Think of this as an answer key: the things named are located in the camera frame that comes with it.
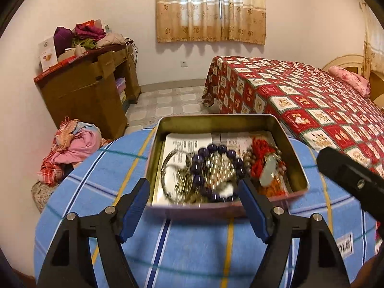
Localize brown wooden bead necklace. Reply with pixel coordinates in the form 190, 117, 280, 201
243, 146, 290, 198

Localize silver bangle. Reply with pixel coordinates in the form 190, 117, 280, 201
160, 149, 196, 205

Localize pink metal tin box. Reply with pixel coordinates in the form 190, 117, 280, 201
145, 114, 309, 220

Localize dark blue bead bracelet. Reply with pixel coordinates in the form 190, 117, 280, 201
189, 143, 247, 203

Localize green jade pendant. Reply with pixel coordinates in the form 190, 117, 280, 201
259, 153, 278, 187

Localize red tassel charm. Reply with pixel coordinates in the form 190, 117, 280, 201
251, 138, 276, 179

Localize red patterned bedspread bed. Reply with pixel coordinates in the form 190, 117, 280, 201
202, 56, 383, 175

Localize blue plaid tablecloth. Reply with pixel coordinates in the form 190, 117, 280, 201
34, 128, 376, 287

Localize pink pillow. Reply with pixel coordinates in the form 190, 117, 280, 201
328, 66, 371, 98

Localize cream wooden headboard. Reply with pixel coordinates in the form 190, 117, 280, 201
322, 55, 383, 110

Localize pink clothes pile on floor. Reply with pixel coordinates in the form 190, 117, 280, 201
38, 117, 108, 186

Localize beige side curtain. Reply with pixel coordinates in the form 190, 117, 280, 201
359, 0, 384, 79

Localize brown wooden desk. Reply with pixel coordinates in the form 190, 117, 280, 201
35, 43, 141, 139

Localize boxes in desk shelf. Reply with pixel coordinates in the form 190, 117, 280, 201
115, 77, 126, 104

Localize red flat box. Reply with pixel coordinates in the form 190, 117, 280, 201
34, 56, 83, 83

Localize white product box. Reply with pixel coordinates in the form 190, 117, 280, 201
38, 36, 58, 72

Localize clothes pile on desk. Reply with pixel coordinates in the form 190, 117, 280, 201
53, 19, 126, 56

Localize beige window curtain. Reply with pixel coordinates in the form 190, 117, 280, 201
156, 0, 266, 46

